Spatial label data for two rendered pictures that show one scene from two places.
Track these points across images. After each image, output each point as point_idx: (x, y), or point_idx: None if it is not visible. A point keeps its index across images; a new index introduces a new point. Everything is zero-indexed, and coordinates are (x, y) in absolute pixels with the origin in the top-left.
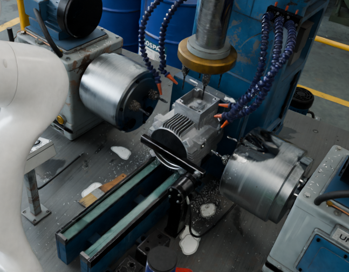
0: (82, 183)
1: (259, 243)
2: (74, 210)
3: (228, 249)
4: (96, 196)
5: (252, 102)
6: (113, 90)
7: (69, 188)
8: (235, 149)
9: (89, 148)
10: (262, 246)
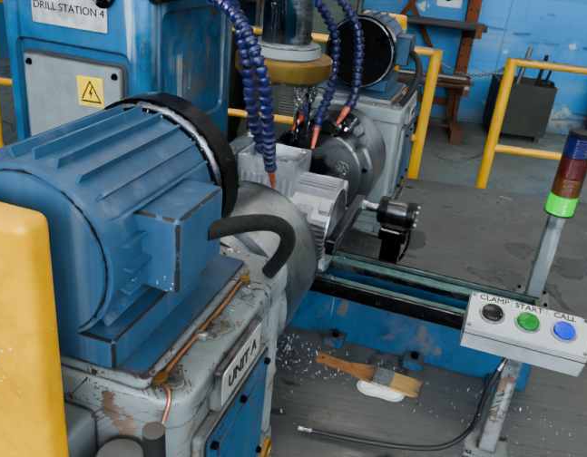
0: (375, 407)
1: (345, 238)
2: (435, 399)
3: (371, 257)
4: (391, 377)
5: None
6: (300, 228)
7: (397, 422)
8: (355, 138)
9: (273, 426)
10: (347, 237)
